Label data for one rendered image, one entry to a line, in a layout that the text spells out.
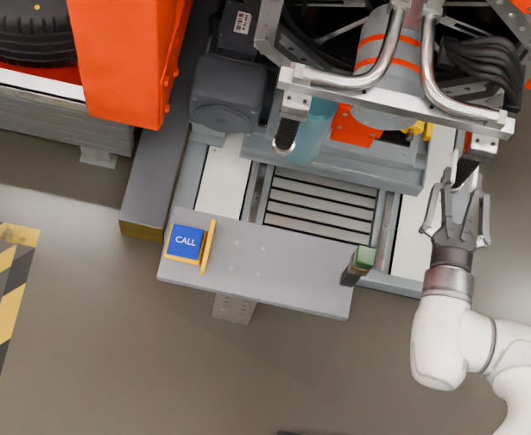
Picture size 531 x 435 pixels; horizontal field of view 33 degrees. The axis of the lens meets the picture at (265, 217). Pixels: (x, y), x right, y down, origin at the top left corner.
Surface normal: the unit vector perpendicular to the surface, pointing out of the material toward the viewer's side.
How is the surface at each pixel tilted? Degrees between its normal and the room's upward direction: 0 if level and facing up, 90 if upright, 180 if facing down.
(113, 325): 0
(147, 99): 90
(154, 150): 0
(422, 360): 48
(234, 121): 90
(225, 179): 0
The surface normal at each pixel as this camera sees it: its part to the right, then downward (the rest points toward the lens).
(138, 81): -0.19, 0.93
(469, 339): 0.26, -0.22
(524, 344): 0.16, -0.57
